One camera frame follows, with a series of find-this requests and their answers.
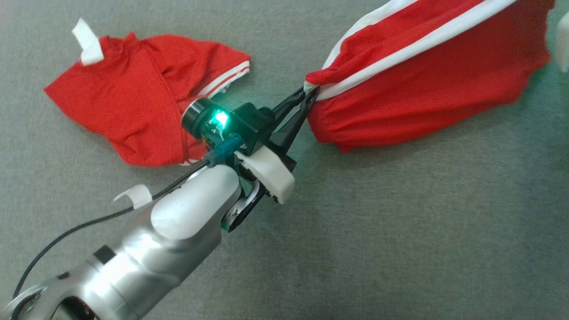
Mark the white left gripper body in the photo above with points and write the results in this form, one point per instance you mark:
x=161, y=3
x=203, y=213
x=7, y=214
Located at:
x=271, y=173

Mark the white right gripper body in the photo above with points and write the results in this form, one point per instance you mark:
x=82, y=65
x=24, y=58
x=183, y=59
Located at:
x=564, y=44

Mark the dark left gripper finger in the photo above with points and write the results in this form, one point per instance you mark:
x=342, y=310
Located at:
x=289, y=129
x=291, y=98

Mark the red shorts white stripes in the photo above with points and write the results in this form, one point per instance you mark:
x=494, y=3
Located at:
x=422, y=84

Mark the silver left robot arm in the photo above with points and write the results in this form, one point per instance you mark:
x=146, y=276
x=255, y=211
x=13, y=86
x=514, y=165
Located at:
x=178, y=213

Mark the red basketball jersey white sleeves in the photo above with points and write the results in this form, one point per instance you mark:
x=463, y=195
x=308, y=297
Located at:
x=133, y=98

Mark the grey fabric sofa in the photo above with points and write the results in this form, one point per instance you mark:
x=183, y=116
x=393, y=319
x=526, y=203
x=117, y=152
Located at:
x=400, y=244

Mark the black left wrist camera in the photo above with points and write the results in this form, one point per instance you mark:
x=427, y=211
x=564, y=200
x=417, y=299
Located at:
x=253, y=124

